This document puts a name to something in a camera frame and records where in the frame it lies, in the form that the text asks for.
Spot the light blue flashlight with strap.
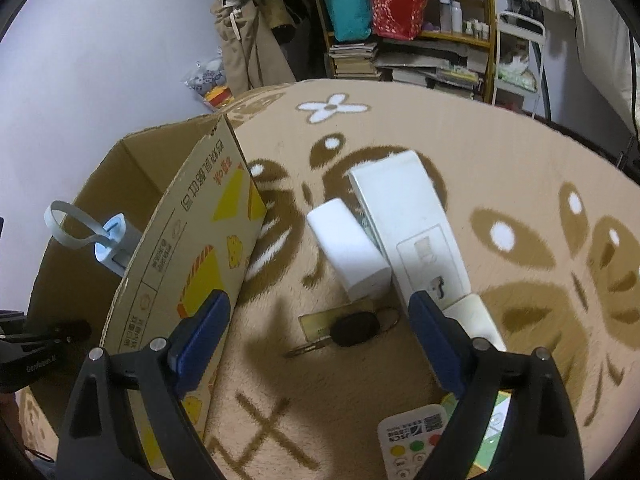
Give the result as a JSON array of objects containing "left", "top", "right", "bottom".
[{"left": 43, "top": 200, "right": 142, "bottom": 278}]

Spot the small white adapter box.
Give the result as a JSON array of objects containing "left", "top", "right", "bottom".
[{"left": 444, "top": 294, "right": 506, "bottom": 351}]

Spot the black car key bunch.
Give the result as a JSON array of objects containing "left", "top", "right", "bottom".
[{"left": 283, "top": 307, "right": 401, "bottom": 359}]

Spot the brown cardboard box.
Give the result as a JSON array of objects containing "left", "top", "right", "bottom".
[{"left": 19, "top": 112, "right": 269, "bottom": 470}]

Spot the gold NFC smart card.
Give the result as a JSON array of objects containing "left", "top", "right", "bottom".
[{"left": 298, "top": 301, "right": 374, "bottom": 342}]

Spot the green white card package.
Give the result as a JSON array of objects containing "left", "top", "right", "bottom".
[{"left": 466, "top": 390, "right": 511, "bottom": 479}]

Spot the white remote control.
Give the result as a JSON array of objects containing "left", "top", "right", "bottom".
[{"left": 378, "top": 404, "right": 448, "bottom": 480}]

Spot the beige patterned carpet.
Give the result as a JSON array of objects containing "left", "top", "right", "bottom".
[{"left": 14, "top": 78, "right": 640, "bottom": 480}]

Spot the small white rounded box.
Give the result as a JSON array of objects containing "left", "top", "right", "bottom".
[{"left": 306, "top": 198, "right": 392, "bottom": 301}]

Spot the long white box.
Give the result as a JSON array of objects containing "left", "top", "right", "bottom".
[{"left": 348, "top": 151, "right": 471, "bottom": 310}]

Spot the plush toy bag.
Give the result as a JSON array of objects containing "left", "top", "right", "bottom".
[{"left": 183, "top": 56, "right": 233, "bottom": 112}]

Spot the beige hanging coat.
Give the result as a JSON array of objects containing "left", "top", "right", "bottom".
[{"left": 210, "top": 0, "right": 295, "bottom": 98}]

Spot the white metal trolley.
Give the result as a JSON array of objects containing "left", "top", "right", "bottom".
[{"left": 491, "top": 11, "right": 547, "bottom": 117}]

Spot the stack of books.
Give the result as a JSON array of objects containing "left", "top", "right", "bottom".
[{"left": 328, "top": 42, "right": 382, "bottom": 80}]

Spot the wooden bookshelf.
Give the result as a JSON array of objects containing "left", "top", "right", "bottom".
[{"left": 316, "top": 0, "right": 496, "bottom": 102}]

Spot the red patterned gift bag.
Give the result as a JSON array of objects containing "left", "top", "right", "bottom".
[{"left": 371, "top": 0, "right": 428, "bottom": 40}]

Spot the teal storage bag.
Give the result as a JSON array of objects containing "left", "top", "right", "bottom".
[{"left": 324, "top": 0, "right": 372, "bottom": 42}]

